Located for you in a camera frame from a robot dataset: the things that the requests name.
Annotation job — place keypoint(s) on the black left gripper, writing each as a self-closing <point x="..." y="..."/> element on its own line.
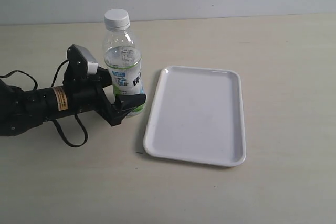
<point x="86" y="94"/>

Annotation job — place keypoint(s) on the clear plastic drink bottle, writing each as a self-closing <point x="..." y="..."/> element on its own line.
<point x="123" y="60"/>

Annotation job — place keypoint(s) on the white bottle cap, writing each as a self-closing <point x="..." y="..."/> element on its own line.
<point x="116" y="19"/>

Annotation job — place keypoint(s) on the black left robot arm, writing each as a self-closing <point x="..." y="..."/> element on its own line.
<point x="24" y="110"/>

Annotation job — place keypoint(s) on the white rectangular plastic tray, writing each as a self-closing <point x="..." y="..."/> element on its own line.
<point x="197" y="116"/>

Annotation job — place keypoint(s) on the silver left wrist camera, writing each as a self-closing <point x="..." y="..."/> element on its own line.
<point x="81" y="61"/>

